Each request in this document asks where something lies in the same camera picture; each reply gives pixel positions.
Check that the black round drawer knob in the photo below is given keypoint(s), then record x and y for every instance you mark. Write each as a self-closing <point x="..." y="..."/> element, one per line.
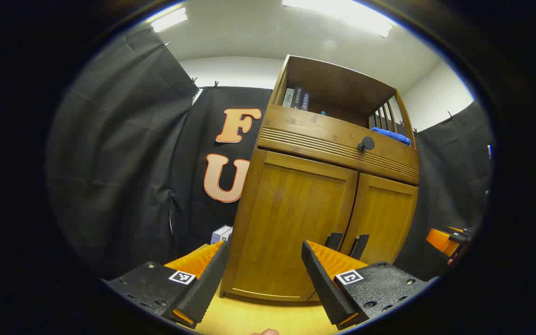
<point x="367" y="143"/>

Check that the wooden double-door shoe cabinet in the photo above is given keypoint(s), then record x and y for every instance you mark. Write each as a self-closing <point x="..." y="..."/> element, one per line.
<point x="338" y="83"/>

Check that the wooden shoe cabinet door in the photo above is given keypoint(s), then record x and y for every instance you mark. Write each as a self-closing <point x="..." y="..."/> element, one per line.
<point x="384" y="218"/>
<point x="296" y="223"/>

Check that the small white box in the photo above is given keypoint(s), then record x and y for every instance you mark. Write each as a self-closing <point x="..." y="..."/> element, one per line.
<point x="220" y="234"/>

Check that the black backdrop cloth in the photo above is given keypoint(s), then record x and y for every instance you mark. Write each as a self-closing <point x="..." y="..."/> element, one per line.
<point x="123" y="153"/>

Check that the blue folded towel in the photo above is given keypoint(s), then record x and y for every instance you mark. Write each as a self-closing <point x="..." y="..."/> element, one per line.
<point x="391" y="135"/>

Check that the ceiling light panel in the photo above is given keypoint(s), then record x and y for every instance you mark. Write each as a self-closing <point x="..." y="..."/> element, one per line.
<point x="169" y="19"/>

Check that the grey book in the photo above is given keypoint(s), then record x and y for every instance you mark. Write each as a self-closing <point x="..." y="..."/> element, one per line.
<point x="288" y="97"/>

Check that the wooden ribbed drawer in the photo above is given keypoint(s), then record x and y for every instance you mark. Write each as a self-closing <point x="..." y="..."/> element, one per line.
<point x="305" y="128"/>

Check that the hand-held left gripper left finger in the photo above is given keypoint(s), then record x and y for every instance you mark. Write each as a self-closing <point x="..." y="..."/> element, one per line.
<point x="207" y="284"/>

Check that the black book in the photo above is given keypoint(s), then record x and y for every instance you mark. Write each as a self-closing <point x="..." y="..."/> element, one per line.
<point x="297" y="97"/>

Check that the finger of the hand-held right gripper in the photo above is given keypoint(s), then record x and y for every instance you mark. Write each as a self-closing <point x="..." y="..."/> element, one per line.
<point x="438" y="239"/>

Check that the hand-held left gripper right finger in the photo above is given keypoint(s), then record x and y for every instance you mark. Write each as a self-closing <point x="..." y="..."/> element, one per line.
<point x="324" y="284"/>

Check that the dark blue book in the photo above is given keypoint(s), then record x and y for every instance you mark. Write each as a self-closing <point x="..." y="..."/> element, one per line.
<point x="305" y="101"/>

